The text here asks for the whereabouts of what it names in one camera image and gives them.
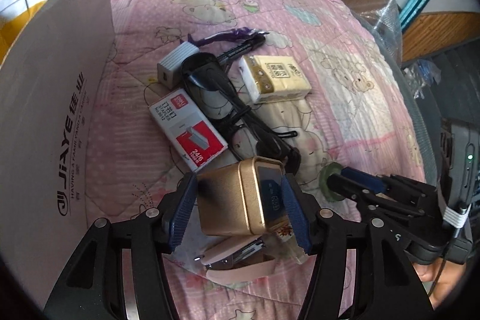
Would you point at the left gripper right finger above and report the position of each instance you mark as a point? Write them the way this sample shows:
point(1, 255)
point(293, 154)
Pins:
point(295, 203)

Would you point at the yellow tissue pack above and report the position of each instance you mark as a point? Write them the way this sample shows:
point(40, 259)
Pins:
point(270, 78)

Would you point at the gold metal tin box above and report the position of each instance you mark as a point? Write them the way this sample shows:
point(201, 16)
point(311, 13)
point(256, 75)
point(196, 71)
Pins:
point(243, 198)

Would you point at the white cardboard box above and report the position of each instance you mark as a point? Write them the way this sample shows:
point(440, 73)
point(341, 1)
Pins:
point(49, 80)

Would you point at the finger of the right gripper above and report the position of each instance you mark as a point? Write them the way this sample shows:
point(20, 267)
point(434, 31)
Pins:
point(367, 181)
point(352, 190)

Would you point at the black marker pen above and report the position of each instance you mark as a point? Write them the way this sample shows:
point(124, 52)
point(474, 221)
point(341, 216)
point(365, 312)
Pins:
point(246, 47)

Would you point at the teal boards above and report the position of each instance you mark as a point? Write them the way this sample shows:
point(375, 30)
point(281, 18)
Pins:
point(410, 11)

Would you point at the purple ultraman figure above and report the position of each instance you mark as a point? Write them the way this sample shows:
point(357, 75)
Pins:
point(231, 35)

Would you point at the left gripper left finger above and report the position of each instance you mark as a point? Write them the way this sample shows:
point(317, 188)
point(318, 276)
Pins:
point(180, 206)

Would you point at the staples box red white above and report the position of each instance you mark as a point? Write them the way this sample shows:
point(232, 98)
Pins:
point(188, 129)

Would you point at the person right hand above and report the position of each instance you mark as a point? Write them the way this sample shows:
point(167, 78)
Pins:
point(449, 276)

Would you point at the pink stapler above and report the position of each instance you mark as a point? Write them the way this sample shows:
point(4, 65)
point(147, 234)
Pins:
point(238, 259)

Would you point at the white usb charger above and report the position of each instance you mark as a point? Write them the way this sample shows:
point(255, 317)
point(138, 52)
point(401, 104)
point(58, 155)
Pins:
point(174, 64)

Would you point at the pink cartoon bear quilt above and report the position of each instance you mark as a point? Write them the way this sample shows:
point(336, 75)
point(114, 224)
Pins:
point(320, 75)

